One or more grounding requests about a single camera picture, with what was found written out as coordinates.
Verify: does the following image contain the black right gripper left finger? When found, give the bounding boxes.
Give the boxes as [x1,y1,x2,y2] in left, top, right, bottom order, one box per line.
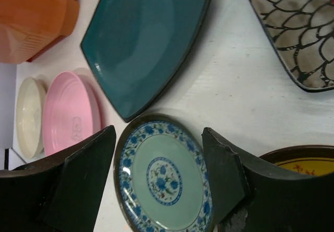
[1,125,116,231]

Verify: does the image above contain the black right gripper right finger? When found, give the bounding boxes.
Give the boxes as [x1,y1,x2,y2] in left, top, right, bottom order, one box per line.
[202,127,333,231]

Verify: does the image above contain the yellow patterned round plate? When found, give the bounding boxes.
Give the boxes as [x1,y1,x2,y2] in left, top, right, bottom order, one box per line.
[260,145,333,176]

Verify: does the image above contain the pink round plate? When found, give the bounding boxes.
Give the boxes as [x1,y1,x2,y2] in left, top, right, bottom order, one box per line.
[42,71,102,156]

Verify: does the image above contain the blue floral round plate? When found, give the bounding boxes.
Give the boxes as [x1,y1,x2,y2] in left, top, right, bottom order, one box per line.
[113,113,214,231]

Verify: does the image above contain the cream round plate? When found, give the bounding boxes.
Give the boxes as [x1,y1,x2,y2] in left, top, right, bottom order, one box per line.
[16,77,46,159]

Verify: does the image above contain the black floral square plate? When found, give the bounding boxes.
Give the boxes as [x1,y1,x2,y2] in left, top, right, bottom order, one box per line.
[249,0,333,92]

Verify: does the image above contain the orange plastic bin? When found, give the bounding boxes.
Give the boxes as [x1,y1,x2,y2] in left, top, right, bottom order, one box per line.
[1,0,79,64]

